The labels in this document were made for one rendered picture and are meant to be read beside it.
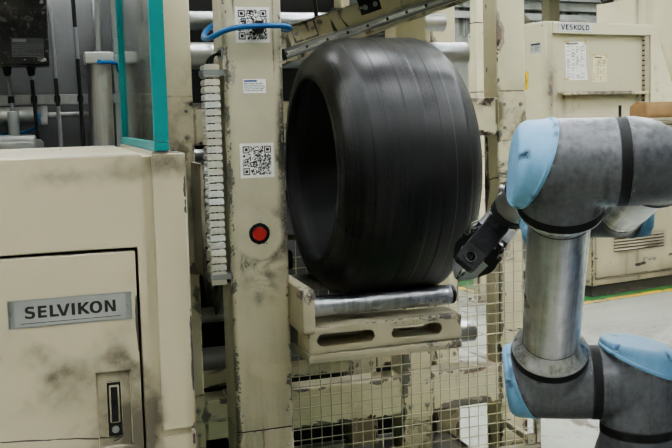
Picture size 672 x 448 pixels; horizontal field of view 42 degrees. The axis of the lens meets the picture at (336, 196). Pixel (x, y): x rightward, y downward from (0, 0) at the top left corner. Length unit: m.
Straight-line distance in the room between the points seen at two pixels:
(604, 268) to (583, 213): 5.39
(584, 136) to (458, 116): 0.75
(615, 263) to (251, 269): 4.90
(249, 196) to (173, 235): 0.77
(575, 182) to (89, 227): 0.61
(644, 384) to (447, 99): 0.75
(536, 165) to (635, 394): 0.46
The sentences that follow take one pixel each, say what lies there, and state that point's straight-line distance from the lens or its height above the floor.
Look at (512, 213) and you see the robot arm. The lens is 1.66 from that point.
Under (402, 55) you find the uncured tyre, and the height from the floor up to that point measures 1.44.
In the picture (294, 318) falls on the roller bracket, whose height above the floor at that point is 0.88.
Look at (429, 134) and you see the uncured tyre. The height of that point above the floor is 1.27.
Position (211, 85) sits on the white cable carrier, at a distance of 1.93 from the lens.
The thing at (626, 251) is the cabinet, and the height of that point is 0.30.
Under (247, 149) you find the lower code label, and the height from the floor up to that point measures 1.24.
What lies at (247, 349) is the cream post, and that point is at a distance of 1.98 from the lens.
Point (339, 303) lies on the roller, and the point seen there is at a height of 0.91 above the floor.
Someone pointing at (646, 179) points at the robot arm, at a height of 1.22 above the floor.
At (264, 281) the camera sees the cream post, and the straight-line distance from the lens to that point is 1.96.
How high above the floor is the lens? 1.31
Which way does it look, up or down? 5 degrees down
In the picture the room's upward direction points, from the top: 2 degrees counter-clockwise
